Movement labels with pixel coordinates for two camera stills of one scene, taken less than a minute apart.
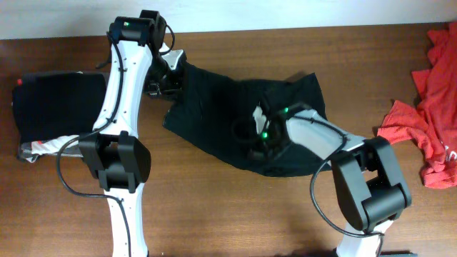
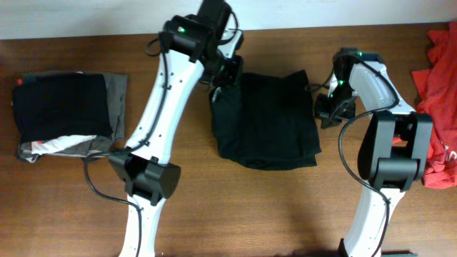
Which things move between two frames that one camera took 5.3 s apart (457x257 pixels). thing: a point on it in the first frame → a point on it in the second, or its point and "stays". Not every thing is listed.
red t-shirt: [431, 122] stays
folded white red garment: [53, 145] stays
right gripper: [256, 149] → [325, 116]
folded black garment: [51, 106] stays
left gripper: [168, 93] → [232, 76]
